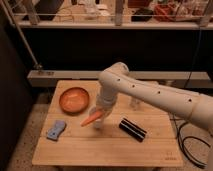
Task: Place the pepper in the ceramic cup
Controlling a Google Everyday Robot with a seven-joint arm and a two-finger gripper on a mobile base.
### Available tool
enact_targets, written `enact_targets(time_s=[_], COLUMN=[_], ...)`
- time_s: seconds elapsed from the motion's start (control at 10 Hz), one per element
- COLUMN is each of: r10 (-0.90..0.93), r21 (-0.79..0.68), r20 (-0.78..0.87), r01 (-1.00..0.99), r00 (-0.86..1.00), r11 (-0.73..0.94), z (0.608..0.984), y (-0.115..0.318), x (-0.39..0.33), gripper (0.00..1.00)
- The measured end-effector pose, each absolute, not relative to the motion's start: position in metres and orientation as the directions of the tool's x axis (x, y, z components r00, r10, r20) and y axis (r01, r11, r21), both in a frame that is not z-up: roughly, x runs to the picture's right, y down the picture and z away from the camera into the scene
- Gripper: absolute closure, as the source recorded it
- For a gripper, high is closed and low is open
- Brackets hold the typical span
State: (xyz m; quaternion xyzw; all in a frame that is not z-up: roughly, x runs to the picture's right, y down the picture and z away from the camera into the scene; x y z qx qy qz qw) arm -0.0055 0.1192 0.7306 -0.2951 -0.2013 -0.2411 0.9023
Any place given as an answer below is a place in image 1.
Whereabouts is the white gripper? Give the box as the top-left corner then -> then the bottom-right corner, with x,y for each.
96,95 -> 114,119

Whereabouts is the orange pepper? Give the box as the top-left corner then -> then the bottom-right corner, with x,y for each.
81,110 -> 103,127

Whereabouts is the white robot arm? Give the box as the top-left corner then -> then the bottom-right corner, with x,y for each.
96,62 -> 213,171

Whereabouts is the orange ceramic plate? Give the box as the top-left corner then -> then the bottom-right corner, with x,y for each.
59,87 -> 90,113

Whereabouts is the clear glass cup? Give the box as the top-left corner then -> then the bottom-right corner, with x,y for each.
130,97 -> 141,110

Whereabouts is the black rectangular box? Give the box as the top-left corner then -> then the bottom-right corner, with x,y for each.
119,118 -> 147,142

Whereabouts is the wooden table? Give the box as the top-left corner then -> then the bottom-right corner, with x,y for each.
32,80 -> 183,167

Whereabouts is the blue sponge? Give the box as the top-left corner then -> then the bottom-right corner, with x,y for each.
46,120 -> 66,141

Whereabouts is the diagonal metal pole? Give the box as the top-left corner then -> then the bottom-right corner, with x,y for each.
1,0 -> 43,71

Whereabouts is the black cable on floor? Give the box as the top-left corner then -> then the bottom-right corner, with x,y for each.
169,113 -> 212,170

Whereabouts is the metal shelf rail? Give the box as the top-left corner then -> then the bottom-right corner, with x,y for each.
18,21 -> 213,30

